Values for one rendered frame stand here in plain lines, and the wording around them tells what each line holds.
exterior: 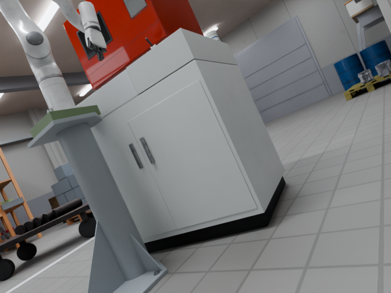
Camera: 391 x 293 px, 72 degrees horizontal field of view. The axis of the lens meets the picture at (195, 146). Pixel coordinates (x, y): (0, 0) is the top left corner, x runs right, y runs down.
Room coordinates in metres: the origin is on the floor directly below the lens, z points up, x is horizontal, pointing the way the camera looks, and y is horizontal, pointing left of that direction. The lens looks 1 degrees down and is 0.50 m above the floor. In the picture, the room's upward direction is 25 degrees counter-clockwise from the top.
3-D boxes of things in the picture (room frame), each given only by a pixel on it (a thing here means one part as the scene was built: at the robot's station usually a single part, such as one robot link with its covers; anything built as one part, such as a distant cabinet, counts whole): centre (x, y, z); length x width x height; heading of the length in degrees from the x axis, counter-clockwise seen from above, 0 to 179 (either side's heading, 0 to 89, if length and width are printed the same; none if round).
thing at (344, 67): (6.08, -4.21, 0.39); 1.06 x 0.68 x 0.78; 52
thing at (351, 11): (4.94, -3.80, 1.48); 0.48 x 0.39 x 0.27; 142
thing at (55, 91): (1.36, 0.52, 0.97); 0.19 x 0.19 x 0.18
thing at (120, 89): (1.52, 0.37, 0.89); 0.55 x 0.09 x 0.14; 61
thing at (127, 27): (2.37, 0.04, 1.52); 0.81 x 0.75 x 0.60; 61
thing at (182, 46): (1.53, -0.15, 0.89); 0.62 x 0.35 x 0.14; 151
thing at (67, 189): (5.36, 2.31, 0.55); 1.12 x 0.75 x 1.11; 53
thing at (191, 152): (1.67, 0.12, 0.41); 0.96 x 0.64 x 0.82; 61
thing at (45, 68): (1.39, 0.53, 1.18); 0.19 x 0.12 x 0.24; 25
